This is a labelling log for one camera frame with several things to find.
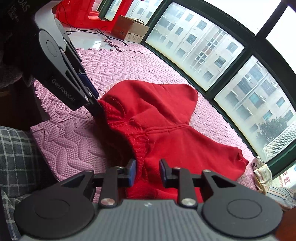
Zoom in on brown cardboard box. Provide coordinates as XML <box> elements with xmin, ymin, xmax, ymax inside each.
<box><xmin>111</xmin><ymin>15</ymin><xmax>149</xmax><ymax>43</ymax></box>

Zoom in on red plastic stool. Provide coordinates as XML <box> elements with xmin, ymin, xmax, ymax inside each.
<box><xmin>55</xmin><ymin>0</ymin><xmax>132</xmax><ymax>32</ymax></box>

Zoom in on loose pink mat pieces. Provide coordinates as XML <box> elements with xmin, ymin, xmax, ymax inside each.
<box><xmin>101</xmin><ymin>40</ymin><xmax>125</xmax><ymax>52</ymax></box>

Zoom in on panda print cloth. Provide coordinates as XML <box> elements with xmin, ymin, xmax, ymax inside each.
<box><xmin>251</xmin><ymin>156</ymin><xmax>265</xmax><ymax>171</ymax></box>

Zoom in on plaid trouser leg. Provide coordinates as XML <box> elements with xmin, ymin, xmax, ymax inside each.
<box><xmin>0</xmin><ymin>126</ymin><xmax>58</xmax><ymax>241</ymax></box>

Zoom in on yellow patterned folded cloth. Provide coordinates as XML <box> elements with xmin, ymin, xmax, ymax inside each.
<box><xmin>253</xmin><ymin>164</ymin><xmax>273</xmax><ymax>194</ymax></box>

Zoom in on black cable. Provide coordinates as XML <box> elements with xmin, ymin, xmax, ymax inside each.
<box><xmin>55</xmin><ymin>4</ymin><xmax>129</xmax><ymax>46</ymax></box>

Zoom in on blue striped folded cloth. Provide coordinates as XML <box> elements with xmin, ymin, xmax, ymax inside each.
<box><xmin>266</xmin><ymin>186</ymin><xmax>295</xmax><ymax>211</ymax></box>

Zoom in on pink foam floor mat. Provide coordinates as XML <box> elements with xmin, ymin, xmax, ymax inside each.
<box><xmin>31</xmin><ymin>44</ymin><xmax>256</xmax><ymax>190</ymax></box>

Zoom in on red hooded sweatshirt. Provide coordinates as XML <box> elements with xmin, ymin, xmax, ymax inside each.
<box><xmin>96</xmin><ymin>80</ymin><xmax>248</xmax><ymax>199</ymax></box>

